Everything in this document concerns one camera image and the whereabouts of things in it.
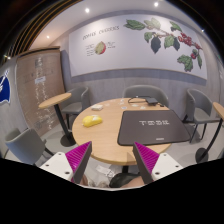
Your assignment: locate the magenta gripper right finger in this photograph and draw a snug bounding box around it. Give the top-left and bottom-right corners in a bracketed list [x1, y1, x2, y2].
[133, 142, 159, 185]

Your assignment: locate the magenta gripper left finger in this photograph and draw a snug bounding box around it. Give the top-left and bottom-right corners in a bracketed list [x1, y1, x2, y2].
[66, 141, 92, 184]

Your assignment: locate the dark grey mouse pad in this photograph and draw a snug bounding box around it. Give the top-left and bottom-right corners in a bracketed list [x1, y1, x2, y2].
[117, 110, 190, 146]

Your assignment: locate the small round side table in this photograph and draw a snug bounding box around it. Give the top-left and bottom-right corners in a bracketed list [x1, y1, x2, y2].
[39, 93, 76, 147]

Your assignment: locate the round wooden table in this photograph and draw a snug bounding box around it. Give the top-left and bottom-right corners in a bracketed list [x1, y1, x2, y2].
[72, 98, 172, 171]

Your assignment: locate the grey chair front left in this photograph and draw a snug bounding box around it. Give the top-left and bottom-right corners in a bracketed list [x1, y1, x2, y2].
[5, 128, 52, 165]

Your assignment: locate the small white box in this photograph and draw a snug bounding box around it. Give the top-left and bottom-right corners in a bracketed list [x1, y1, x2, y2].
[91, 104, 103, 111]

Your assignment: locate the grey chair back left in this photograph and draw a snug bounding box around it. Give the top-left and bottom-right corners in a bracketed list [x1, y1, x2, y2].
[61, 87, 90, 126]

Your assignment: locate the grey chair behind table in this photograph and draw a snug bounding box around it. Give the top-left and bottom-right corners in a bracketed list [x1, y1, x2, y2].
[123, 85, 169, 107]

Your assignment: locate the grey chair right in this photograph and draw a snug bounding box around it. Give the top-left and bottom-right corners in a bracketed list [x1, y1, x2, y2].
[182, 89, 217, 142]

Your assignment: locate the wooden locker cabinet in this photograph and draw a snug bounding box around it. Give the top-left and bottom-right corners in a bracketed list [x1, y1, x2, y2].
[16, 47, 65, 136]

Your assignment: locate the blue wall sign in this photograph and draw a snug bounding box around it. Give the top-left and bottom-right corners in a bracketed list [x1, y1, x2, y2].
[0, 70, 11, 103]

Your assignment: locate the coffee cherries wall poster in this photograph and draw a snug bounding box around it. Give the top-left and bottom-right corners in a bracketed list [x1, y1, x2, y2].
[69, 14, 207, 79]

